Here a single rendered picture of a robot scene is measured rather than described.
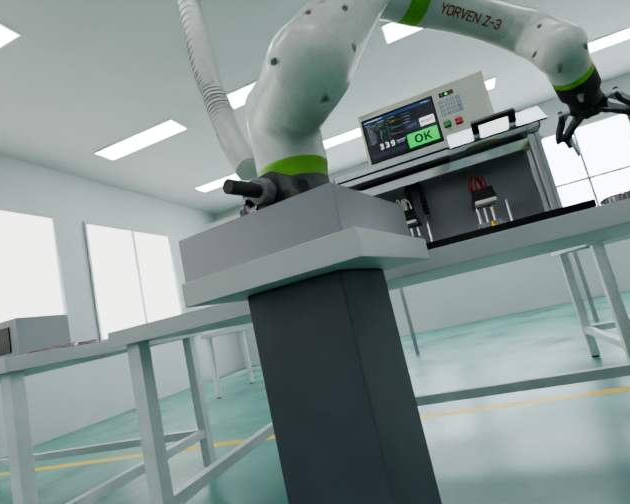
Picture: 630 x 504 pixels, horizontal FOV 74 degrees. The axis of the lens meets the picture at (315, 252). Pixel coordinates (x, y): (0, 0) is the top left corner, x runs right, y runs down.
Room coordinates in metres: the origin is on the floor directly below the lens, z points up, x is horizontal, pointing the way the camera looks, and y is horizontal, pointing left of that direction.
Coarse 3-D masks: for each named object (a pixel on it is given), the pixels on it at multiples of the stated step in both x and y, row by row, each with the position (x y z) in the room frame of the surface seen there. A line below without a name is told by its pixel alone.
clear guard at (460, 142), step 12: (528, 108) 1.07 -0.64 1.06; (504, 120) 1.08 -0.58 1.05; (516, 120) 1.06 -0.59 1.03; (528, 120) 1.03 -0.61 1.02; (540, 120) 1.02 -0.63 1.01; (468, 132) 1.11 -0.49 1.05; (480, 132) 1.08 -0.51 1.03; (492, 132) 1.06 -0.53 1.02; (504, 132) 1.21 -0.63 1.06; (516, 132) 1.23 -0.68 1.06; (456, 144) 1.09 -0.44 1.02; (468, 144) 1.24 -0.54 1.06; (480, 144) 1.27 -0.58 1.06; (492, 144) 1.30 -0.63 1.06; (504, 144) 1.33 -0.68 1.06; (456, 156) 1.34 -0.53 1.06; (468, 156) 1.37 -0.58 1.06
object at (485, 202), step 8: (472, 192) 1.27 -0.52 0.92; (480, 192) 1.26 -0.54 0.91; (488, 192) 1.25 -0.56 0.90; (472, 200) 1.27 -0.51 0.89; (480, 200) 1.24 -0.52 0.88; (488, 200) 1.24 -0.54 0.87; (472, 208) 1.37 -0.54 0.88; (480, 208) 1.39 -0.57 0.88; (480, 216) 1.36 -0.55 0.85; (488, 216) 1.35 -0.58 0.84
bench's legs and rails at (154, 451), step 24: (144, 360) 1.37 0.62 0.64; (144, 384) 1.36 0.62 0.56; (504, 384) 1.88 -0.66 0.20; (528, 384) 1.85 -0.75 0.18; (552, 384) 1.82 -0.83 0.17; (144, 408) 1.36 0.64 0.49; (144, 432) 1.37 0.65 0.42; (264, 432) 2.02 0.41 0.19; (144, 456) 1.37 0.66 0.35; (240, 456) 1.80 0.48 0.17; (168, 480) 1.40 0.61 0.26; (192, 480) 1.53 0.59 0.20
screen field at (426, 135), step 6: (432, 126) 1.37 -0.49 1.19; (414, 132) 1.39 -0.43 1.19; (420, 132) 1.38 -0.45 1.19; (426, 132) 1.37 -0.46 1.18; (432, 132) 1.37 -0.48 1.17; (438, 132) 1.36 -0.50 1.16; (408, 138) 1.39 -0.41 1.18; (414, 138) 1.39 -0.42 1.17; (420, 138) 1.38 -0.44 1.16; (426, 138) 1.38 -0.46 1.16; (432, 138) 1.37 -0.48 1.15; (438, 138) 1.36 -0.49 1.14; (414, 144) 1.39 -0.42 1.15; (420, 144) 1.38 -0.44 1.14
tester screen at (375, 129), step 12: (408, 108) 1.38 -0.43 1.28; (420, 108) 1.37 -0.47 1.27; (432, 108) 1.36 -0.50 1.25; (372, 120) 1.43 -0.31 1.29; (384, 120) 1.41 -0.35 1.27; (396, 120) 1.40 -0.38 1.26; (408, 120) 1.39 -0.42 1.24; (372, 132) 1.43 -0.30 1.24; (384, 132) 1.42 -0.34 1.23; (396, 132) 1.40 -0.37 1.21; (408, 132) 1.39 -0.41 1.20; (372, 144) 1.43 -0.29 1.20; (408, 144) 1.39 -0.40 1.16; (372, 156) 1.44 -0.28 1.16; (384, 156) 1.42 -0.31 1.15
